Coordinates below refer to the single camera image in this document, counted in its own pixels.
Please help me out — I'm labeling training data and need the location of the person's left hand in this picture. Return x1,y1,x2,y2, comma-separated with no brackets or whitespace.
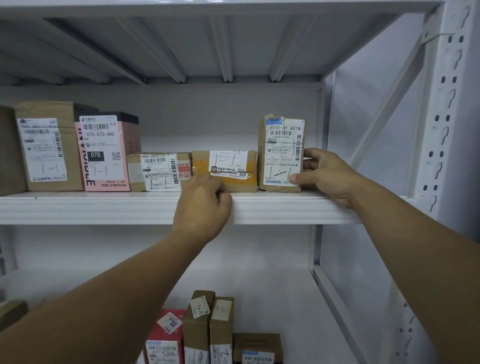
172,173,233,245

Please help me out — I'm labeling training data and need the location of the person's right hand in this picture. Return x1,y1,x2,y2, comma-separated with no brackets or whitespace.
288,147,367,209

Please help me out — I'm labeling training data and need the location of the yellow taped parcel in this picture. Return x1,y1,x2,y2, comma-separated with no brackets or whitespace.
191,149,259,193

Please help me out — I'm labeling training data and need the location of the taped brown parcel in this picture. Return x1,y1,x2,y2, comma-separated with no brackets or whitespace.
126,151,193,193

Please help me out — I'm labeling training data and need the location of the white metal shelf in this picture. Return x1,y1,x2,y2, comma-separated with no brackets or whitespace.
0,0,480,364

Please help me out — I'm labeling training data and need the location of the pink black lettered box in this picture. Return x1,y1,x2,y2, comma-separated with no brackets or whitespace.
73,104,142,192

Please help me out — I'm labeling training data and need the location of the small red box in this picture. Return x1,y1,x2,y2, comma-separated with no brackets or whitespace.
145,308,187,364

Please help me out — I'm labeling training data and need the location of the brown parcel with black tape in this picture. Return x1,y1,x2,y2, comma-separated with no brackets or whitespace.
232,332,284,364

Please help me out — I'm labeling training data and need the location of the red-taped parcel marked 1-2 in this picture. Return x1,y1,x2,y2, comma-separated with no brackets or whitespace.
0,299,29,331

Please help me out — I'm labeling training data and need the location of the person's right forearm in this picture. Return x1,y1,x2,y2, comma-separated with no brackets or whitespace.
352,176,480,364

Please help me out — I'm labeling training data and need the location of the person's left forearm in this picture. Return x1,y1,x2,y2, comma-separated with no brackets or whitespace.
0,232,211,364

